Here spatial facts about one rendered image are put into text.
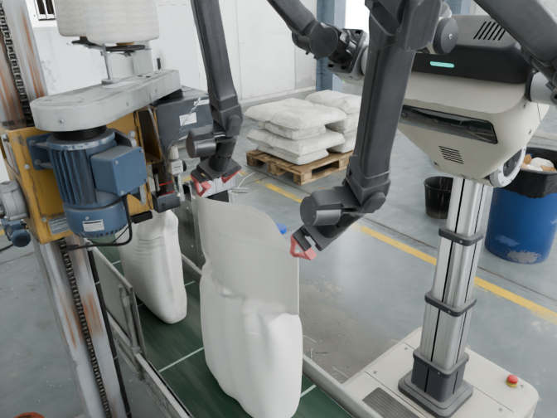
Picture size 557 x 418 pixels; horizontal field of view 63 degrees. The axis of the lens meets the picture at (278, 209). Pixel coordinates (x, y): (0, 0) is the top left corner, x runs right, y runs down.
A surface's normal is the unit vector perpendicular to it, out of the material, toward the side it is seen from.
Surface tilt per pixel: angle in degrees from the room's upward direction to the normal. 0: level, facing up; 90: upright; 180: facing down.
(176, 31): 90
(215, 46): 101
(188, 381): 0
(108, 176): 90
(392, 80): 118
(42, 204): 90
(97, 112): 90
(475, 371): 0
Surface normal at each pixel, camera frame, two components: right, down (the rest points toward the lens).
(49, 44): 0.64, 0.32
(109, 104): 0.98, 0.07
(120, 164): 0.90, 0.17
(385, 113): 0.29, 0.78
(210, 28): 0.50, 0.54
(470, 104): -0.52, -0.50
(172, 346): -0.03, -0.90
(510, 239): -0.65, 0.39
